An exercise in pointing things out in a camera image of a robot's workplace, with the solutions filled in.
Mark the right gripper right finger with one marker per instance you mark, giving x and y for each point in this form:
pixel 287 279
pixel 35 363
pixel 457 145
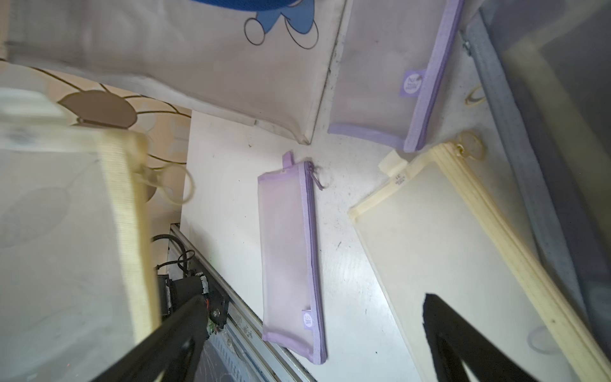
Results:
pixel 456 346

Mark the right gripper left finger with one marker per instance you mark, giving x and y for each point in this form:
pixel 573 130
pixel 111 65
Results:
pixel 171 353

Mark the purple mesh pouch cream trim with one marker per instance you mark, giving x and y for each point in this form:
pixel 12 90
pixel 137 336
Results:
pixel 78 282

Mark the cream mesh pencil pouch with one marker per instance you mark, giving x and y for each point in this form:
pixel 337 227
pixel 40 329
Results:
pixel 433 228

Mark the small purple mesh pouch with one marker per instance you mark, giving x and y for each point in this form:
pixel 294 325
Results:
pixel 292 308

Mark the purple mesh pencil pouch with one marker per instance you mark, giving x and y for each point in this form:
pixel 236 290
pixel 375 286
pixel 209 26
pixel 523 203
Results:
pixel 394 57

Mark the white canvas tote bag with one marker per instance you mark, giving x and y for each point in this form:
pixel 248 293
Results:
pixel 265 69

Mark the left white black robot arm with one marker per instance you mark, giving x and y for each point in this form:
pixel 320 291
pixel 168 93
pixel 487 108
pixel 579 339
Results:
pixel 195 281

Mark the grey mesh pencil pouch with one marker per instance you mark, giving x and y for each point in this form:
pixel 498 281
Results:
pixel 545 69

